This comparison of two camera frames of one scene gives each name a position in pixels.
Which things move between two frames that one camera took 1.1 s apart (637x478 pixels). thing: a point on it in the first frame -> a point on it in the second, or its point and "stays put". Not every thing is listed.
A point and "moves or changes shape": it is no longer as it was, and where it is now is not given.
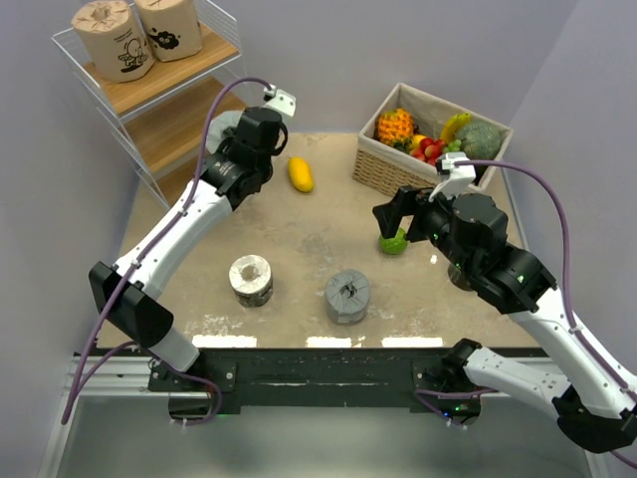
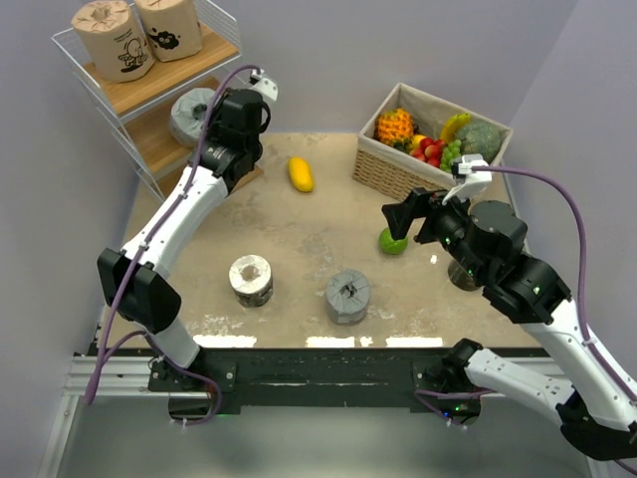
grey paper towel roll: (223, 121) moves or changes shape
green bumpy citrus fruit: (395, 245) stays put
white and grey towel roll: (252, 280) stays put
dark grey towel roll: (347, 296) stays put
